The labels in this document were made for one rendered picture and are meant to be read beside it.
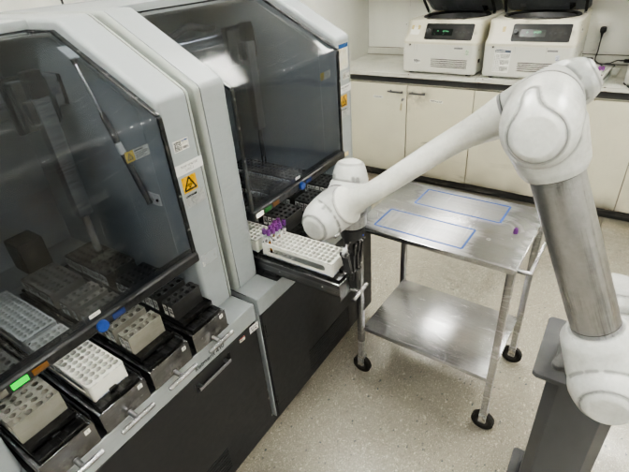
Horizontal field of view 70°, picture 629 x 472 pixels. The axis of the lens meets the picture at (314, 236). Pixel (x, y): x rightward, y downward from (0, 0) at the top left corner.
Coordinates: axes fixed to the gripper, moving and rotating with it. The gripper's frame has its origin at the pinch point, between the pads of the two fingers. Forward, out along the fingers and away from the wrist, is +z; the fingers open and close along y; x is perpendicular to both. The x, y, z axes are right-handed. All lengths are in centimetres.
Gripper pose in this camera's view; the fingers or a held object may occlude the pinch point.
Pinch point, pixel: (354, 277)
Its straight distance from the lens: 149.6
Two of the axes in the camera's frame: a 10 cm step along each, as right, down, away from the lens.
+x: 8.3, 2.4, -5.0
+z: 0.7, 8.5, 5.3
